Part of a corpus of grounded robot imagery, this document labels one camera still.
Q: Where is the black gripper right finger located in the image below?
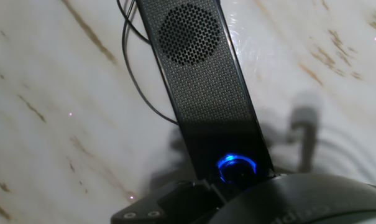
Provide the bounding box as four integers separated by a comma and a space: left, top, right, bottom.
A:
265, 169, 283, 180

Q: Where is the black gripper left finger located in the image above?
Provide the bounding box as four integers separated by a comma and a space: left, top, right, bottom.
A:
110, 179, 238, 224

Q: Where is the blue-lit speaker volume knob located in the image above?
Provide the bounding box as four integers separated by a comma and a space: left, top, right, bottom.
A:
216, 153, 257, 184

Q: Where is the black speaker bar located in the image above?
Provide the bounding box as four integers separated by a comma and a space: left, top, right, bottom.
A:
134, 0, 275, 187

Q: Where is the thin black speaker cable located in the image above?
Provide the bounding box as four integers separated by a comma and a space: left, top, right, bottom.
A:
116, 0, 179, 126

